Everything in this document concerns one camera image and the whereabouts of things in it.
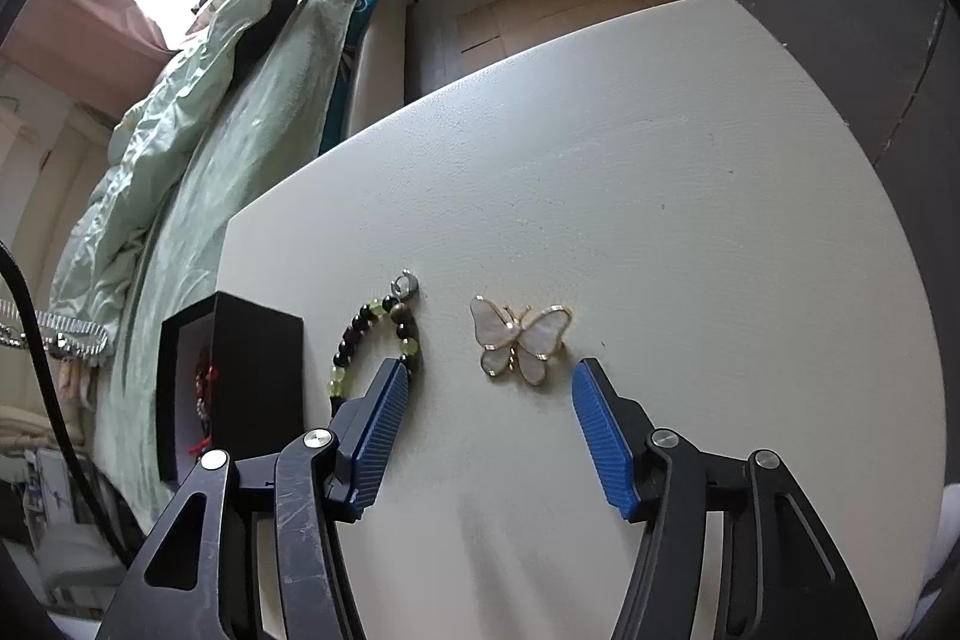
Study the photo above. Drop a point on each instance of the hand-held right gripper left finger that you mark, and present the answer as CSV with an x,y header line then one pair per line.
x,y
382,430

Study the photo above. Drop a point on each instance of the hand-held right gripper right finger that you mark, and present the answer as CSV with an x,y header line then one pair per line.
x,y
600,437

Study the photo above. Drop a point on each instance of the white butterfly brooch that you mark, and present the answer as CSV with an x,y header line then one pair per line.
x,y
540,332

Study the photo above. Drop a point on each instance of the black jewelry box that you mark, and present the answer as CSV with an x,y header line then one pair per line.
x,y
255,370

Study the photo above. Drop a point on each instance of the white table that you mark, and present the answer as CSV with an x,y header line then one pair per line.
x,y
637,160

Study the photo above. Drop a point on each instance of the bed with green sheet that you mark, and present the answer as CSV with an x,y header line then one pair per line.
x,y
225,160

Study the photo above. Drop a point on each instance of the light green duvet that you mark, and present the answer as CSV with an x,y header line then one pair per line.
x,y
150,145

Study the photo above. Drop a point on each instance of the black cloth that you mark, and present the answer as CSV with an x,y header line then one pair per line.
x,y
266,29

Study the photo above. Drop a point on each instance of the flat brown cardboard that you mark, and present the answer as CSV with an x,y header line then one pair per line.
x,y
540,10

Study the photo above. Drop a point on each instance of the pink curtain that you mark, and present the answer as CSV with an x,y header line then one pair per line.
x,y
90,10

